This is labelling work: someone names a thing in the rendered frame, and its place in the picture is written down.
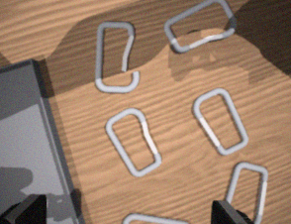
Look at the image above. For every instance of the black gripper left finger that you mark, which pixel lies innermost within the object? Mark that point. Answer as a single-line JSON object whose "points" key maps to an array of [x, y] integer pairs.
{"points": [[33, 210]]}

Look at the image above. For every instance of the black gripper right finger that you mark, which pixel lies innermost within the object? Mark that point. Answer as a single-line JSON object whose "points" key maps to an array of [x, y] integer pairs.
{"points": [[224, 213]]}

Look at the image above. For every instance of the grey tray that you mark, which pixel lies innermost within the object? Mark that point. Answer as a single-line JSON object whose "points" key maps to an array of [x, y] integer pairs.
{"points": [[28, 162]]}

